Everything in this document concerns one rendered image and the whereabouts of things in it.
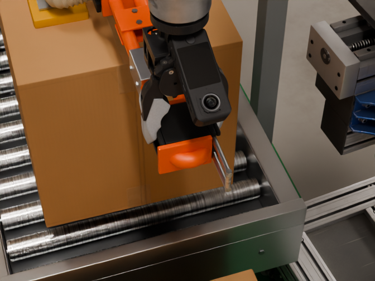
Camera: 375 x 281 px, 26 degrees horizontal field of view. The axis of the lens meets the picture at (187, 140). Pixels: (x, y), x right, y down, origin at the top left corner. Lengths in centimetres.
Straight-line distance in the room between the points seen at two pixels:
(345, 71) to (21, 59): 60
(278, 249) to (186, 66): 99
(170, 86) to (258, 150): 92
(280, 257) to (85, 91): 72
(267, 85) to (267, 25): 22
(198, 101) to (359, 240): 137
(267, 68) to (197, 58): 131
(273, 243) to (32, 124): 68
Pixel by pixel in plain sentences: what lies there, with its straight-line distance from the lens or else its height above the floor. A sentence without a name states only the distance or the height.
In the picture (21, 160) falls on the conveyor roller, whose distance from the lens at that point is 201.
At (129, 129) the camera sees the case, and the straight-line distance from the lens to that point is 151.
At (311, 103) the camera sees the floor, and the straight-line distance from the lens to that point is 289.
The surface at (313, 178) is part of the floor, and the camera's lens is 266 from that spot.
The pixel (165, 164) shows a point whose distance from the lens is 107.
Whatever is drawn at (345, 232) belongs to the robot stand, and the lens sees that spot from 228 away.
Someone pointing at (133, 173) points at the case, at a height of 80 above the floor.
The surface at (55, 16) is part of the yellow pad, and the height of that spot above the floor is 110.
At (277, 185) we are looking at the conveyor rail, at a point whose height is 60.
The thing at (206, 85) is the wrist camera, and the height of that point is 136.
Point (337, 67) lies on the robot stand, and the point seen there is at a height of 97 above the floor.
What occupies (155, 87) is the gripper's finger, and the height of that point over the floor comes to 132.
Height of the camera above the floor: 202
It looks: 48 degrees down
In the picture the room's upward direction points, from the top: straight up
